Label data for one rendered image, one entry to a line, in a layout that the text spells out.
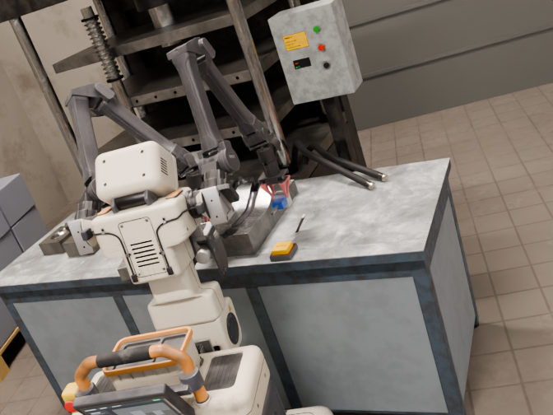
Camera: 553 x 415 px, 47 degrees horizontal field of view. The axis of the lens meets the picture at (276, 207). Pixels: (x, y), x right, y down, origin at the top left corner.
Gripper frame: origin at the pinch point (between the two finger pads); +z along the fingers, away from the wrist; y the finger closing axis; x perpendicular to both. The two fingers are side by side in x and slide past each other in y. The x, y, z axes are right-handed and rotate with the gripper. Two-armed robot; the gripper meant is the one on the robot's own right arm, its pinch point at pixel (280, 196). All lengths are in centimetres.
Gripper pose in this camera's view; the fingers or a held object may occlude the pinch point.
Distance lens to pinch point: 233.4
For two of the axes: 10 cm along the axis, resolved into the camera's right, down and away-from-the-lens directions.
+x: -3.4, 4.7, -8.1
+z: 3.1, 8.7, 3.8
